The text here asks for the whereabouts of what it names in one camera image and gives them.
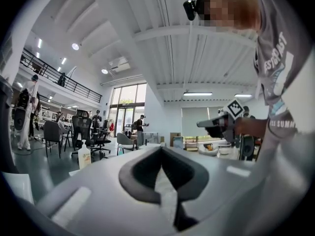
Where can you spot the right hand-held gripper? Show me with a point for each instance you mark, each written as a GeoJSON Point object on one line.
{"type": "Point", "coordinates": [230, 122]}

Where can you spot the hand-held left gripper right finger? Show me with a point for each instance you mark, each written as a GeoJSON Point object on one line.
{"type": "Point", "coordinates": [189, 176]}

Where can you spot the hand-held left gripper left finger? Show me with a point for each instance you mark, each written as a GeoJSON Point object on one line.
{"type": "Point", "coordinates": [141, 173]}

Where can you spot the person's right forearm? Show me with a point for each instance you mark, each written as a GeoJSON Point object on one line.
{"type": "Point", "coordinates": [251, 126]}

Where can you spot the grey window blind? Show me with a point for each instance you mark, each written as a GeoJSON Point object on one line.
{"type": "Point", "coordinates": [194, 119]}

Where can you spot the white round bowl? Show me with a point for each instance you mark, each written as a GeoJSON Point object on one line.
{"type": "Point", "coordinates": [224, 149]}

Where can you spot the wooden shelf rack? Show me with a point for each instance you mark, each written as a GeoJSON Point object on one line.
{"type": "Point", "coordinates": [191, 143]}

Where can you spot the long ceiling light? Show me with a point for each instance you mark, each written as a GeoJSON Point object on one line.
{"type": "Point", "coordinates": [243, 95]}
{"type": "Point", "coordinates": [197, 94]}

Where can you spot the grey armchair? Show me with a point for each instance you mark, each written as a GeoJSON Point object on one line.
{"type": "Point", "coordinates": [124, 141]}

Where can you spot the black round object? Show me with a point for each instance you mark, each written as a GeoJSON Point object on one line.
{"type": "Point", "coordinates": [247, 146]}

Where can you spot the glass entrance door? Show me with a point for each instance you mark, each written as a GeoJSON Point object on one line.
{"type": "Point", "coordinates": [124, 118]}

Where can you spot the white pump bottle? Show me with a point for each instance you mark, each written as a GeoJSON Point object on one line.
{"type": "Point", "coordinates": [84, 156]}

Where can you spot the black mesh office chair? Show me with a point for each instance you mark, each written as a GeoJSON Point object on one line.
{"type": "Point", "coordinates": [82, 129]}

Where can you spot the person's grey printed t-shirt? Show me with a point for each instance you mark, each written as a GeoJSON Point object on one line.
{"type": "Point", "coordinates": [278, 70]}

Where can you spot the grey side chair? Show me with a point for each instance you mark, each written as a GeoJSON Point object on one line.
{"type": "Point", "coordinates": [52, 131]}

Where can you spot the round ceiling light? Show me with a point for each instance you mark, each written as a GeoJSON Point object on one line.
{"type": "Point", "coordinates": [75, 46]}
{"type": "Point", "coordinates": [104, 71]}

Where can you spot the black balcony railing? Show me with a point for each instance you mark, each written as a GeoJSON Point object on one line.
{"type": "Point", "coordinates": [73, 86]}

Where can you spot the ceiling air conditioner unit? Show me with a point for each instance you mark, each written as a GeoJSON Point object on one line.
{"type": "Point", "coordinates": [118, 64]}

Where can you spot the person's head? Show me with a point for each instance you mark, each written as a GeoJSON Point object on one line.
{"type": "Point", "coordinates": [229, 8]}

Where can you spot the black head-worn camera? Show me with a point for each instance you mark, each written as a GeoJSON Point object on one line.
{"type": "Point", "coordinates": [190, 8]}

